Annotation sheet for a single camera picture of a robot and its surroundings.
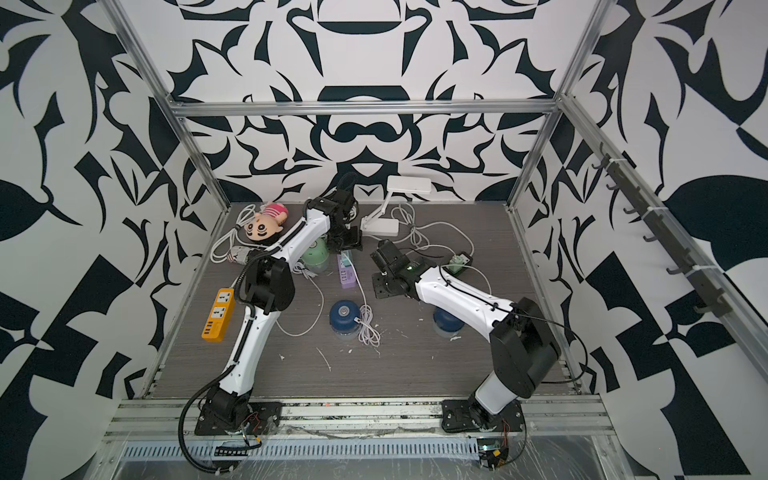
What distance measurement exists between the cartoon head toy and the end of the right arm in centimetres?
47

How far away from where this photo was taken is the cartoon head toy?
3.41 feet

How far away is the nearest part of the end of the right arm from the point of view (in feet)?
1.98
